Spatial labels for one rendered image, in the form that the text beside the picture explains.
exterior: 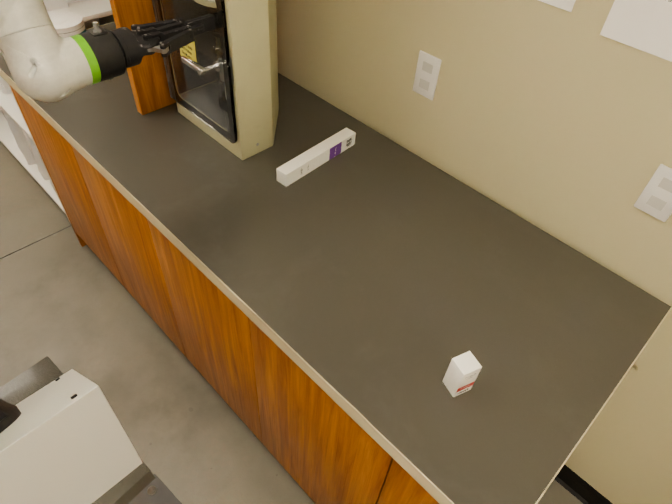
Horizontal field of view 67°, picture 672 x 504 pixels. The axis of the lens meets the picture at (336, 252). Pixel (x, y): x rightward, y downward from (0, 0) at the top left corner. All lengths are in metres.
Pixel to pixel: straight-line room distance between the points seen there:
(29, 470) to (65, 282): 1.81
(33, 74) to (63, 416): 0.63
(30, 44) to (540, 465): 1.15
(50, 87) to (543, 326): 1.08
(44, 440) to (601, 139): 1.15
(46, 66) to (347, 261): 0.70
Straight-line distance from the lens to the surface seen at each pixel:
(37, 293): 2.57
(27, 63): 1.11
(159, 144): 1.55
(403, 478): 1.10
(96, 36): 1.15
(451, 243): 1.27
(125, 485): 0.96
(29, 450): 0.77
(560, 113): 1.28
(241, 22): 1.28
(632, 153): 1.25
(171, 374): 2.14
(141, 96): 1.66
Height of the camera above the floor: 1.81
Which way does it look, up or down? 47 degrees down
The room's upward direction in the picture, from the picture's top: 5 degrees clockwise
